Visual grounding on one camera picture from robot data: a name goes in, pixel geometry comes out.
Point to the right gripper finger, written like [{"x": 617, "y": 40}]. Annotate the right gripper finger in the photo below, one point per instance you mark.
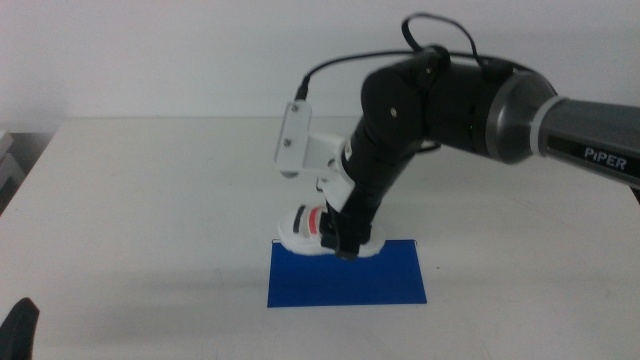
[
  {"x": 352, "y": 242},
  {"x": 328, "y": 231}
]

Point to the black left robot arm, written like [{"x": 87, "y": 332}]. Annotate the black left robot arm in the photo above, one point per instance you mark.
[{"x": 18, "y": 330}]

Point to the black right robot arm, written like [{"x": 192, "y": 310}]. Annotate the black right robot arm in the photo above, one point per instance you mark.
[{"x": 465, "y": 115}]

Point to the blue rectangular mat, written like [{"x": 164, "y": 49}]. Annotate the blue rectangular mat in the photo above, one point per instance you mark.
[{"x": 345, "y": 284}]

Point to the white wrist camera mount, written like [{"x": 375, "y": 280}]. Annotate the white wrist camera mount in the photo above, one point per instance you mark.
[{"x": 306, "y": 147}]

